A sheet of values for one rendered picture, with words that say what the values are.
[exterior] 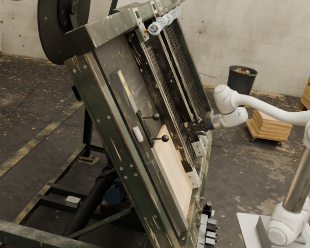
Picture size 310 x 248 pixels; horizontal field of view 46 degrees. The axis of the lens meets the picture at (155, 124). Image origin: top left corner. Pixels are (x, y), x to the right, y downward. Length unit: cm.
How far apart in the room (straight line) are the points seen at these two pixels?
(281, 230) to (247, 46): 577
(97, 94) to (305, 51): 662
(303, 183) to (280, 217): 23
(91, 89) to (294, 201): 118
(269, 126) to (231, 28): 266
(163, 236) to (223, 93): 85
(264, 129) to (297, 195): 339
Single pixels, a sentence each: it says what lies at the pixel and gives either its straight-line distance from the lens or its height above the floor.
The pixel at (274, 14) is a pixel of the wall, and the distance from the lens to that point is 753.
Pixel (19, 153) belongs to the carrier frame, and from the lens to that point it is 284.
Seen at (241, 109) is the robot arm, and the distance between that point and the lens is 221.
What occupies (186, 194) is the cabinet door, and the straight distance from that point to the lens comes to 229.
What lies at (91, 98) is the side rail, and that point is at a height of 166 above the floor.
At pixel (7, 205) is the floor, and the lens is 363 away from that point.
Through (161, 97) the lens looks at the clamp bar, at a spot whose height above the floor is 148.
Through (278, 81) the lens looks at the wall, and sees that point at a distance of 790.
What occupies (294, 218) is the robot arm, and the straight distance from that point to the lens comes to 208.
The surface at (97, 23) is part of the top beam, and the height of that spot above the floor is 194.
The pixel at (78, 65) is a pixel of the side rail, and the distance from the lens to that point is 153.
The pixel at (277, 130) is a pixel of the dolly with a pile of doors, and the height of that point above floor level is 27.
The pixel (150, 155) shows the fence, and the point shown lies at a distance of 186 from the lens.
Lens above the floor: 224
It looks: 25 degrees down
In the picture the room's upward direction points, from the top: 9 degrees clockwise
